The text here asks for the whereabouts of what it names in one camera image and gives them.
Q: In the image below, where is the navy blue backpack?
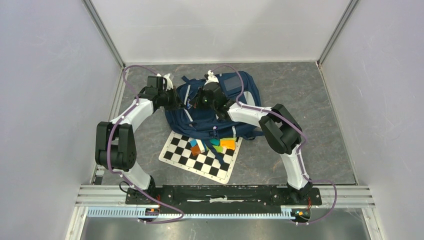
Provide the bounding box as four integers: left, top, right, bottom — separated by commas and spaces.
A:
164, 71, 264, 140

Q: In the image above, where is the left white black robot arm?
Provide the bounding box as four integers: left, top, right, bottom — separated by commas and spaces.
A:
94, 73, 183, 204

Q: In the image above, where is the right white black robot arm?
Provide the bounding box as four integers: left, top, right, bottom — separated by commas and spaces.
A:
189, 81, 313, 204

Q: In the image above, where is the light blue toy block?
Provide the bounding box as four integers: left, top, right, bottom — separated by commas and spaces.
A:
189, 139, 197, 147

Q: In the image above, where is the black and white chessboard mat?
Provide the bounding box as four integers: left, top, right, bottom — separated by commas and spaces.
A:
158, 132, 243, 184

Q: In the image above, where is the brown orange toy block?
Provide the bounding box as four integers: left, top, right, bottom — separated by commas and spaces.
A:
190, 145, 202, 157

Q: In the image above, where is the teal toy block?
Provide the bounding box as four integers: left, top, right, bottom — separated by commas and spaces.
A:
209, 138, 220, 147

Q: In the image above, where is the green toy block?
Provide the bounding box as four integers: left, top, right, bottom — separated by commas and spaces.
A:
213, 145, 225, 153

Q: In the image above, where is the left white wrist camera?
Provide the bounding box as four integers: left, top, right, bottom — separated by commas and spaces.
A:
163, 73, 174, 91

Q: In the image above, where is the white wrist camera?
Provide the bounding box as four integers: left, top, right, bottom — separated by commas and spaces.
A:
205, 70, 219, 85
163, 73, 174, 91

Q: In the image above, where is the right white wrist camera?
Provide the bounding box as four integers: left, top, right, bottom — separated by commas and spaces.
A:
205, 70, 219, 85

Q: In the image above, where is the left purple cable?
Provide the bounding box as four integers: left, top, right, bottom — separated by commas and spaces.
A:
105, 64, 185, 225

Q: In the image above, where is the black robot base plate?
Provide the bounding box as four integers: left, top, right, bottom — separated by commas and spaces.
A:
125, 184, 323, 215

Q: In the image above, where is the aluminium frame rail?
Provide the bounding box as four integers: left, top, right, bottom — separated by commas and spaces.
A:
75, 185, 376, 220

